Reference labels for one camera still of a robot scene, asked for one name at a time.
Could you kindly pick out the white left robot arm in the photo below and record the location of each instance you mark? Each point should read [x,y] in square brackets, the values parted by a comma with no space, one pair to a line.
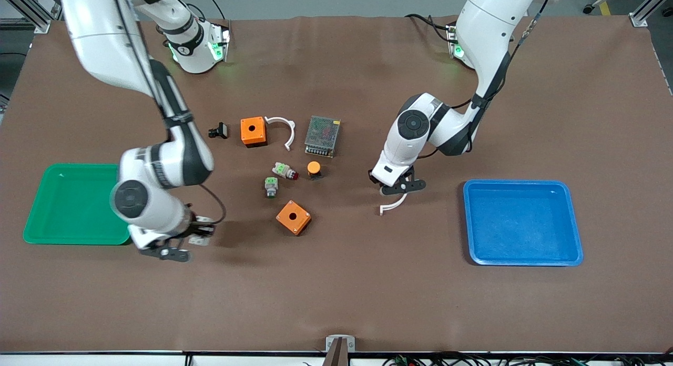
[489,24]

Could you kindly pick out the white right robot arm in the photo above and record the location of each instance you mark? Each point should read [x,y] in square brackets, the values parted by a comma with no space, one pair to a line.
[105,45]

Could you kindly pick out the large white curved clamp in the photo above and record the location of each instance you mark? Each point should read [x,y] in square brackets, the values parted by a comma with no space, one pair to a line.
[391,206]

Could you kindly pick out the orange push button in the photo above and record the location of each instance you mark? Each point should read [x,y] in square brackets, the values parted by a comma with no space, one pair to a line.
[314,168]

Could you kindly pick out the metal mesh power supply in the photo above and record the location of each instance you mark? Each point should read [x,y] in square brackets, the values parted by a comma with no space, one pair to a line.
[322,135]

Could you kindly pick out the green plastic tray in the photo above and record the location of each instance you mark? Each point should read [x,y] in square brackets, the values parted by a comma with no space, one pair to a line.
[68,208]

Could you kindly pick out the brown table mat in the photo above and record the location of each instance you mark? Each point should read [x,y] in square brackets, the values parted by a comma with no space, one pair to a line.
[336,282]

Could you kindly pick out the small white curved clamp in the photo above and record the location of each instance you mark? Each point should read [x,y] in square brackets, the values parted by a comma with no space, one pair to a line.
[291,130]

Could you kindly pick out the blue plastic tray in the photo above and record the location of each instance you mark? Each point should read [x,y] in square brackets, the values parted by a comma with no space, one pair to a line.
[520,224]

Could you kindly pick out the black caster wheel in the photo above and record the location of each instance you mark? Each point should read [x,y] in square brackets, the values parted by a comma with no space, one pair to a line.
[588,8]

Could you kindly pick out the green-headed pushbutton switch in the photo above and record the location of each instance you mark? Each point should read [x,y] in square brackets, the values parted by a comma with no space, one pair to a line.
[271,186]

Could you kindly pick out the orange push-button enclosure box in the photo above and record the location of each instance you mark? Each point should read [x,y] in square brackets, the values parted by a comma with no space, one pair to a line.
[299,221]
[257,135]

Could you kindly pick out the red-headed pushbutton switch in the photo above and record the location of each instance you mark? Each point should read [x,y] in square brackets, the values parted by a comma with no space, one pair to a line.
[283,170]

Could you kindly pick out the white table edge rail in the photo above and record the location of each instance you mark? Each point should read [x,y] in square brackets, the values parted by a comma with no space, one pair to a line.
[105,360]

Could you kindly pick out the grey metal bracket plate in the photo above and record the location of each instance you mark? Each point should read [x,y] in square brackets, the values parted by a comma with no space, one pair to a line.
[352,345]

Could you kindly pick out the aluminium frame profile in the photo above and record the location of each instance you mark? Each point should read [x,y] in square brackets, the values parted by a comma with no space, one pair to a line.
[646,11]
[31,11]

